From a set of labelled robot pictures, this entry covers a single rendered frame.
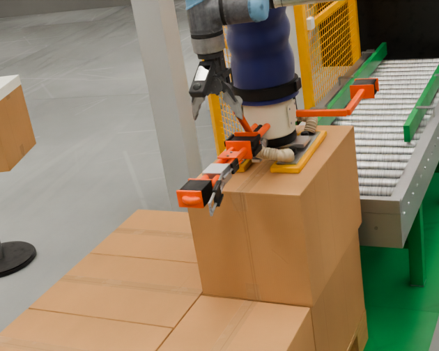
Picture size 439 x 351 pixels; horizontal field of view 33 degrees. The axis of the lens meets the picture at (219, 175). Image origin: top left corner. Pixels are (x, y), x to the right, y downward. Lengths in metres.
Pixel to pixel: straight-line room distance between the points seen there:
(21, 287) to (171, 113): 1.22
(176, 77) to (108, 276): 1.43
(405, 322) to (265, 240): 1.10
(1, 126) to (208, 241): 1.73
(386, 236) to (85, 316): 1.21
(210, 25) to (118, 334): 1.05
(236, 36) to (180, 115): 1.61
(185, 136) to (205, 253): 1.59
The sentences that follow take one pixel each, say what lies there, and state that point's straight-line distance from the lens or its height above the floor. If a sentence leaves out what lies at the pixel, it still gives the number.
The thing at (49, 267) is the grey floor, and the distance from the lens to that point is 4.24.
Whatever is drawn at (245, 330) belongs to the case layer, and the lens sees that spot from 2.38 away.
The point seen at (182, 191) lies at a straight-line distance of 2.01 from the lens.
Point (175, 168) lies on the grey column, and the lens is 4.08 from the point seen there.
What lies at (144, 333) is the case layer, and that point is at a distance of 2.46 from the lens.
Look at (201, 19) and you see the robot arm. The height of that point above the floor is 1.51.
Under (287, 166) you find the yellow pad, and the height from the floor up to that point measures 0.96.
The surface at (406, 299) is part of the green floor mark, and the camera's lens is 3.46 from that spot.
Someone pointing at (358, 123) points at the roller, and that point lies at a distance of 3.98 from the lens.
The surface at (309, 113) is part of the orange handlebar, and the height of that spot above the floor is 1.08.
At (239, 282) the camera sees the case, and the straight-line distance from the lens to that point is 2.50.
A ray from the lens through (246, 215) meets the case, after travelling 2.35.
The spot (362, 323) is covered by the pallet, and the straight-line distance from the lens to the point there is 3.11.
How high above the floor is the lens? 1.88
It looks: 22 degrees down
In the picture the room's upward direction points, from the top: 9 degrees counter-clockwise
